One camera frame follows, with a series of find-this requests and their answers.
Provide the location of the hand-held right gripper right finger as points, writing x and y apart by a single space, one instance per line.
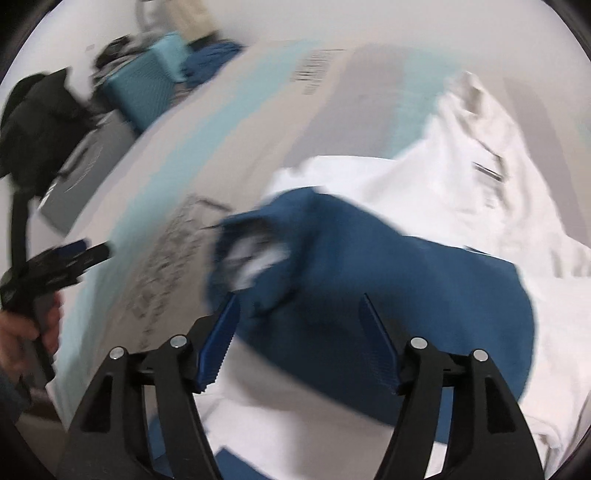
378 350

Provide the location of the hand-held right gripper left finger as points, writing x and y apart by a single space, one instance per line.
217 350

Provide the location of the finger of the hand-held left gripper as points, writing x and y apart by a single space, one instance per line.
87 258
69 249

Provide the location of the white and blue hoodie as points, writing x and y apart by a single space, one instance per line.
461 230

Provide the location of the person's left forearm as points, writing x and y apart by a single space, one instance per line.
11 397

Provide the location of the grey and black clothes pile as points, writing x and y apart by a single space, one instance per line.
115 53

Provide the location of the person's left hand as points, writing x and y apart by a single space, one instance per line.
14 337

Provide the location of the grey flat box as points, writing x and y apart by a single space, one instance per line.
85 173

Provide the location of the black jacket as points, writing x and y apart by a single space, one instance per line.
41 124

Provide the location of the teal suitcase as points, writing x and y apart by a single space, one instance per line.
143 85

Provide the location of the blue garment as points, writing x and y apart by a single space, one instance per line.
258 115

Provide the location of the blue cloth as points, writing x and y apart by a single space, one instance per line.
210 57

